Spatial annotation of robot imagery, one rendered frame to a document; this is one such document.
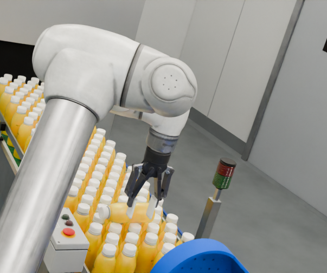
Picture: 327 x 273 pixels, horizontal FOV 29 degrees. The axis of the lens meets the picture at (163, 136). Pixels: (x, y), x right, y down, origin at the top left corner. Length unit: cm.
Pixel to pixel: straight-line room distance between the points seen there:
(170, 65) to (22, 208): 37
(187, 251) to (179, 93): 64
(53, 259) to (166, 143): 45
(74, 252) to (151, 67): 80
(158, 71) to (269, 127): 475
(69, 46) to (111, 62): 9
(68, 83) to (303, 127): 455
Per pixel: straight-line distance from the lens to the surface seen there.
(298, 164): 565
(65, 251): 180
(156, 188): 189
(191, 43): 681
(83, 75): 117
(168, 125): 175
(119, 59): 118
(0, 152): 278
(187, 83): 116
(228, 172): 224
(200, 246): 170
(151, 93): 115
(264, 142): 591
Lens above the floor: 203
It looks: 20 degrees down
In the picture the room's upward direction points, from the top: 17 degrees clockwise
